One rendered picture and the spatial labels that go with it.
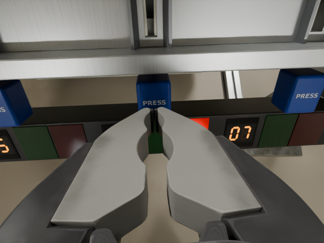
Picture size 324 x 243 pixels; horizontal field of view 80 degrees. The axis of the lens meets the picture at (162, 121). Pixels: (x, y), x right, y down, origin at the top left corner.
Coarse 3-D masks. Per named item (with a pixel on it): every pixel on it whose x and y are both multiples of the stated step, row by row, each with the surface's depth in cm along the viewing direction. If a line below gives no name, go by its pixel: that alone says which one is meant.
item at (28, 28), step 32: (0, 0) 11; (32, 0) 11; (64, 0) 11; (96, 0) 11; (128, 0) 11; (160, 0) 12; (192, 0) 12; (224, 0) 12; (256, 0) 12; (288, 0) 12; (320, 0) 12; (0, 32) 12; (32, 32) 12; (64, 32) 12; (96, 32) 12; (128, 32) 12; (160, 32) 12; (192, 32) 13; (224, 32) 13; (256, 32) 13; (288, 32) 13; (320, 32) 13
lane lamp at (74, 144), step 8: (56, 128) 17; (64, 128) 17; (72, 128) 17; (80, 128) 17; (56, 136) 17; (64, 136) 17; (72, 136) 17; (80, 136) 17; (56, 144) 18; (64, 144) 18; (72, 144) 18; (80, 144) 18; (64, 152) 18; (72, 152) 18
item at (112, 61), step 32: (0, 64) 11; (32, 64) 11; (64, 64) 11; (96, 64) 11; (128, 64) 11; (160, 64) 11; (192, 64) 11; (224, 64) 12; (256, 64) 12; (288, 64) 12; (320, 64) 12
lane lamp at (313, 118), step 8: (320, 112) 17; (304, 120) 18; (312, 120) 18; (320, 120) 18; (296, 128) 18; (304, 128) 18; (312, 128) 18; (320, 128) 18; (296, 136) 19; (304, 136) 19; (312, 136) 19; (288, 144) 19; (296, 144) 19; (304, 144) 19; (312, 144) 19
